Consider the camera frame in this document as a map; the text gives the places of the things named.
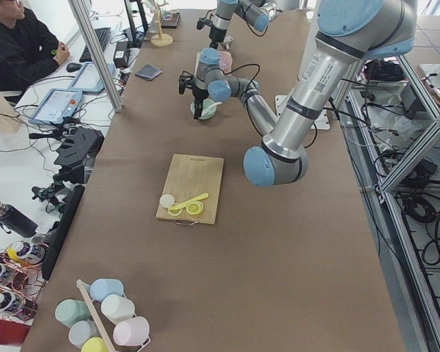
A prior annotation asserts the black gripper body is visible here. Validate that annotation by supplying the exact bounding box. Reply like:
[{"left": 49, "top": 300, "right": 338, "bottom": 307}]
[
  {"left": 209, "top": 26, "right": 226, "bottom": 44},
  {"left": 192, "top": 85, "right": 208, "bottom": 104}
]

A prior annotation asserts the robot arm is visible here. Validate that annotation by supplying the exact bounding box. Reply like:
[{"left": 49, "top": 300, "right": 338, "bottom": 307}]
[
  {"left": 179, "top": 1, "right": 417, "bottom": 187},
  {"left": 202, "top": 0, "right": 279, "bottom": 48}
]

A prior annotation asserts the green bowl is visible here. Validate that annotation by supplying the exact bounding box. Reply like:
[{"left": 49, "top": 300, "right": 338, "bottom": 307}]
[{"left": 198, "top": 98, "right": 217, "bottom": 120}]

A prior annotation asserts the metal ice scoop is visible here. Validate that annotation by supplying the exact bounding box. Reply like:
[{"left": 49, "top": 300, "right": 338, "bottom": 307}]
[{"left": 220, "top": 35, "right": 234, "bottom": 51}]

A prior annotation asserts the pink bowl of ice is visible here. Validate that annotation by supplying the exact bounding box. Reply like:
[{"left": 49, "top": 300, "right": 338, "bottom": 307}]
[{"left": 219, "top": 51, "right": 232, "bottom": 74}]

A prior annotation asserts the cream serving tray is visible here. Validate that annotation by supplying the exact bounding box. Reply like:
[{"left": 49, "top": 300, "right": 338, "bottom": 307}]
[{"left": 194, "top": 51, "right": 203, "bottom": 78}]

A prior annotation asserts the wooden mug tree stand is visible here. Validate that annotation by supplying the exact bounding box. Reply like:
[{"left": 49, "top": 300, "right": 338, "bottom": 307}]
[{"left": 143, "top": 1, "right": 173, "bottom": 47}]

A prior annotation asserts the grey folded cloth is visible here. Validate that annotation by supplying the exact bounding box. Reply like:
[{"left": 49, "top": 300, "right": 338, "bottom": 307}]
[{"left": 135, "top": 64, "right": 163, "bottom": 81}]

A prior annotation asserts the bamboo cutting board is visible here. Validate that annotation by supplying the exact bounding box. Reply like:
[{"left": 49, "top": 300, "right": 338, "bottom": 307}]
[{"left": 156, "top": 153, "right": 224, "bottom": 224}]

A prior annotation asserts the white bun toy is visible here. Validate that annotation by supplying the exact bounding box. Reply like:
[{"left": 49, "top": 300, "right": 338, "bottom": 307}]
[{"left": 158, "top": 194, "right": 175, "bottom": 209}]

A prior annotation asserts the lemon slice upper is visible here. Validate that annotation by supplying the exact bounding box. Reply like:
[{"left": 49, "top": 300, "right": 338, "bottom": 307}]
[{"left": 185, "top": 201, "right": 204, "bottom": 216}]

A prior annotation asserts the lemon slice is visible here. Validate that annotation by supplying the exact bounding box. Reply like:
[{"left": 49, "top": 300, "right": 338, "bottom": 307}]
[
  {"left": 185, "top": 201, "right": 204, "bottom": 216},
  {"left": 167, "top": 205, "right": 183, "bottom": 216}
]

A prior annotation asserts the lemon slice lower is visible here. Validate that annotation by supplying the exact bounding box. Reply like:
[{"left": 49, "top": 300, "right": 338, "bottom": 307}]
[{"left": 167, "top": 205, "right": 183, "bottom": 216}]

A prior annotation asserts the teach pendant far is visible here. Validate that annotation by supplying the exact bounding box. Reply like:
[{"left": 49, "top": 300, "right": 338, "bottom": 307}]
[{"left": 68, "top": 62, "right": 104, "bottom": 94}]

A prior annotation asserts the teach pendant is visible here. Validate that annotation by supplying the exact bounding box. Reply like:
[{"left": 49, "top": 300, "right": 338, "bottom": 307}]
[
  {"left": 68, "top": 62, "right": 104, "bottom": 94},
  {"left": 28, "top": 88, "right": 83, "bottom": 125}
]

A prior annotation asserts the black keyboard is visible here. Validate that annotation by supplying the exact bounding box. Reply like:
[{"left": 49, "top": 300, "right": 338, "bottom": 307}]
[{"left": 78, "top": 27, "right": 112, "bottom": 63}]

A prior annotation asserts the teach pendant near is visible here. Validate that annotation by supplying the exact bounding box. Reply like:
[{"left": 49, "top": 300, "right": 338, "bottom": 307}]
[{"left": 28, "top": 88, "right": 83, "bottom": 125}]

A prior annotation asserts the seated person in black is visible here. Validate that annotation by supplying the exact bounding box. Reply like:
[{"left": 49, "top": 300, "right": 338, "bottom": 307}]
[{"left": 0, "top": 1, "right": 70, "bottom": 93}]

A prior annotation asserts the blue cup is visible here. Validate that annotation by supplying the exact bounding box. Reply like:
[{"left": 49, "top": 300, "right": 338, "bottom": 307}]
[{"left": 89, "top": 278, "right": 124, "bottom": 302}]

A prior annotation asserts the white cup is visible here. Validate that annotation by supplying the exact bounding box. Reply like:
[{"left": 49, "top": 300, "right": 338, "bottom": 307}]
[{"left": 100, "top": 294, "right": 135, "bottom": 325}]

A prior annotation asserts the black water bottle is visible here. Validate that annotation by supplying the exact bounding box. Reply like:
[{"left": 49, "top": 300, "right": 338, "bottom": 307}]
[{"left": 0, "top": 201, "right": 37, "bottom": 238}]

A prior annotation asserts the pink cup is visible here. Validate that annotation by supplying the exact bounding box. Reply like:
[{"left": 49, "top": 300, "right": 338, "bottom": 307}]
[{"left": 113, "top": 316, "right": 150, "bottom": 346}]

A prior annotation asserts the green cup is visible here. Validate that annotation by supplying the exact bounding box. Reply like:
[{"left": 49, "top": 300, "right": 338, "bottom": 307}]
[{"left": 54, "top": 299, "right": 90, "bottom": 328}]

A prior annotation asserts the grey cup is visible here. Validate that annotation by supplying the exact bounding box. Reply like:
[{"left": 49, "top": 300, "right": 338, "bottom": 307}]
[{"left": 68, "top": 320, "right": 100, "bottom": 348}]

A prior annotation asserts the yellow cup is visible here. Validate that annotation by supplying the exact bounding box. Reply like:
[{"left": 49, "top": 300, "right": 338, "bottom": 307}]
[{"left": 81, "top": 337, "right": 109, "bottom": 352}]

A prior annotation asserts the aluminium frame post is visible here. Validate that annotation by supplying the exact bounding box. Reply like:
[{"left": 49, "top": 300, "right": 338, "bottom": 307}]
[{"left": 68, "top": 0, "right": 122, "bottom": 113}]

